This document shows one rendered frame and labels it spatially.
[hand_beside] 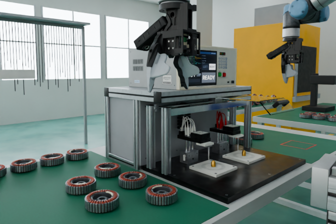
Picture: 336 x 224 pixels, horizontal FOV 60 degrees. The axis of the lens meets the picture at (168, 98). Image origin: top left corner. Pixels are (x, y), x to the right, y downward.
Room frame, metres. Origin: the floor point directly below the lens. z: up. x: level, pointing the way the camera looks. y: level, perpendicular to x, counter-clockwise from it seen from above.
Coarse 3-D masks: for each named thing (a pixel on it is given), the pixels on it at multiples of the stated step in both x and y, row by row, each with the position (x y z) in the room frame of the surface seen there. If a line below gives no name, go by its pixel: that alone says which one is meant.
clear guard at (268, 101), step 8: (224, 96) 1.52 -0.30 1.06; (232, 96) 1.52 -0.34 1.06; (248, 96) 1.52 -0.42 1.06; (256, 96) 1.52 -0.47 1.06; (264, 96) 1.52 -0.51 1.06; (264, 104) 1.31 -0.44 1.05; (280, 104) 1.39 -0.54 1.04; (288, 104) 1.44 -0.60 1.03; (272, 112) 1.29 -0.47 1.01; (280, 112) 1.33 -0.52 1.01
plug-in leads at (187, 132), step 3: (183, 120) 1.35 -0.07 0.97; (186, 120) 1.33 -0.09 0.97; (189, 120) 1.37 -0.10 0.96; (192, 120) 1.35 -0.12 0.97; (183, 123) 1.36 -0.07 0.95; (192, 123) 1.34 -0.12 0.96; (189, 126) 1.37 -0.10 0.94; (192, 126) 1.33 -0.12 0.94; (186, 129) 1.35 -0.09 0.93; (189, 129) 1.36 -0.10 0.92; (192, 129) 1.33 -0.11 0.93; (195, 129) 1.35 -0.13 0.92; (180, 132) 1.35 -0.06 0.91; (183, 132) 1.36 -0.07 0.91; (186, 132) 1.34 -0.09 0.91; (189, 132) 1.36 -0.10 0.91; (189, 135) 1.32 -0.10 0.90
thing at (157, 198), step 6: (150, 186) 1.01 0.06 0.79; (156, 186) 1.01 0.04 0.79; (162, 186) 1.02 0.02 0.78; (168, 186) 1.01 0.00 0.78; (150, 192) 0.96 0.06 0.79; (156, 192) 1.01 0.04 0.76; (162, 192) 1.00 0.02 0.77; (168, 192) 0.96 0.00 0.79; (174, 192) 0.96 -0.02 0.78; (150, 198) 0.95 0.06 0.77; (156, 198) 0.93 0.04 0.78; (162, 198) 0.93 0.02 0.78; (168, 198) 0.94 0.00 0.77; (174, 198) 0.95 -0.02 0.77; (156, 204) 0.93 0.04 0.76; (162, 204) 0.93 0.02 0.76
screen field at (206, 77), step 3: (204, 72) 1.40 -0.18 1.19; (207, 72) 1.42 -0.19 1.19; (210, 72) 1.43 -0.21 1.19; (213, 72) 1.45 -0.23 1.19; (204, 75) 1.40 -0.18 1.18; (207, 75) 1.42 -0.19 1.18; (210, 75) 1.43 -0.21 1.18; (213, 75) 1.45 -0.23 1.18; (204, 78) 1.40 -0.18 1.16; (207, 78) 1.42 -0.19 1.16; (210, 78) 1.43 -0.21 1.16; (213, 78) 1.45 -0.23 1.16; (201, 81) 1.39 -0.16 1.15; (204, 81) 1.40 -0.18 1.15; (207, 81) 1.42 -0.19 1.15; (210, 81) 1.43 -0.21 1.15; (213, 81) 1.45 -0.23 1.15
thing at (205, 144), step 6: (192, 132) 1.30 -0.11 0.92; (198, 132) 1.30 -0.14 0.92; (204, 132) 1.30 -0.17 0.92; (180, 138) 1.34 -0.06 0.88; (186, 138) 1.32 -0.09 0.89; (192, 138) 1.29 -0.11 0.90; (198, 138) 1.27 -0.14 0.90; (204, 138) 1.28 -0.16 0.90; (186, 144) 1.33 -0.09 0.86; (192, 144) 1.36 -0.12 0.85; (198, 144) 1.27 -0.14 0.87; (204, 144) 1.24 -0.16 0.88; (210, 144) 1.27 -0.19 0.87; (186, 150) 1.33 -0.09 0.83
